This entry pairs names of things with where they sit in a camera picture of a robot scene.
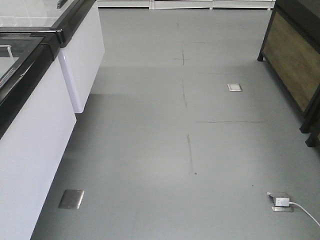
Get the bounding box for steel floor socket plate middle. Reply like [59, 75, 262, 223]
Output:
[227, 83, 243, 92]

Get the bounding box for steel floor socket plate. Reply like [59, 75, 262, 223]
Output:
[227, 83, 243, 92]
[58, 189, 85, 210]

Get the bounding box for far white chest freezer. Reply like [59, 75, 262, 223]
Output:
[0, 0, 105, 114]

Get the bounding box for white chest freezer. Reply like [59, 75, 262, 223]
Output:
[0, 0, 105, 114]
[0, 33, 76, 240]

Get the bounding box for white shelf base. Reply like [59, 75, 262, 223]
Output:
[97, 0, 275, 10]

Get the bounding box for steel floor socket plate left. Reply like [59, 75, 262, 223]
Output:
[58, 189, 85, 210]

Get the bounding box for near white chest freezer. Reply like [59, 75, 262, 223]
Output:
[0, 33, 76, 240]

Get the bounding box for open floor socket with plug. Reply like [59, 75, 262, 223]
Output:
[266, 192, 294, 213]

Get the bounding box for wooden black-framed display stand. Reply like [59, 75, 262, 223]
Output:
[257, 0, 320, 147]

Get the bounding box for white power cable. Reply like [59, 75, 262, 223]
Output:
[289, 201, 320, 226]

